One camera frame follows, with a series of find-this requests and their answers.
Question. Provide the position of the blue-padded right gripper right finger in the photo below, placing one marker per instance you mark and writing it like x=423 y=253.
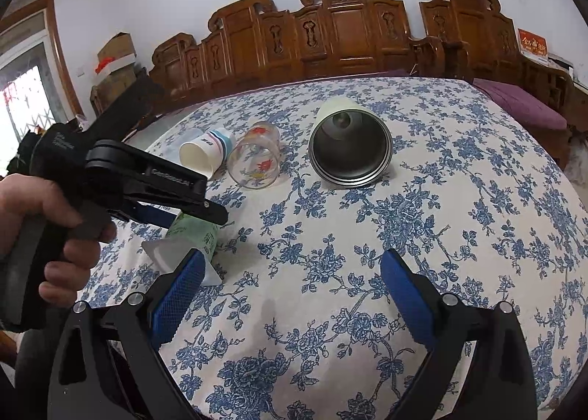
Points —
x=499 y=383

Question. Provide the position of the white paper cup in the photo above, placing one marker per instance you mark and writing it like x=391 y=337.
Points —
x=206 y=153

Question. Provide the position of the blue floral tablecloth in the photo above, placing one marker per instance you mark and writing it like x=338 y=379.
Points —
x=301 y=326

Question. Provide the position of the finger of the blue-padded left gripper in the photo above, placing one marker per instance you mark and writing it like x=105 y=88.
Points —
x=149 y=215
x=188 y=198

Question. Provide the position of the floral printed glass cup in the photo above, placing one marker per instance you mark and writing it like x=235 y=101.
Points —
x=254 y=163

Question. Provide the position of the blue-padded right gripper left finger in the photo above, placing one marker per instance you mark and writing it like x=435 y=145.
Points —
x=107 y=365

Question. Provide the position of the green labelled plastic cup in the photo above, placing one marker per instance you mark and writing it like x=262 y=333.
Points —
x=186 y=233

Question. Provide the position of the cream steel-lined tumbler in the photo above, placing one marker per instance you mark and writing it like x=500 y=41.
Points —
x=349 y=146

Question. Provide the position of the carved wooden armchair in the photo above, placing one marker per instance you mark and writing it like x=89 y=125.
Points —
x=481 y=43

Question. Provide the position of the red gift box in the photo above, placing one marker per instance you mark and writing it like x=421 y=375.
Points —
x=533 y=45

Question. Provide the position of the carved wooden sofa bench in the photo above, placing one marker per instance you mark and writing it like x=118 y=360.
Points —
x=252 y=44

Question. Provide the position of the person's left hand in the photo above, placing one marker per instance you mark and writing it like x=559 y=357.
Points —
x=64 y=276

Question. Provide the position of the purple armchair cushion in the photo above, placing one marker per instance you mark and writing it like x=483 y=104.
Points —
x=521 y=105

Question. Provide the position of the stacked cardboard boxes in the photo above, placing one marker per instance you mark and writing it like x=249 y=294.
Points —
x=115 y=71

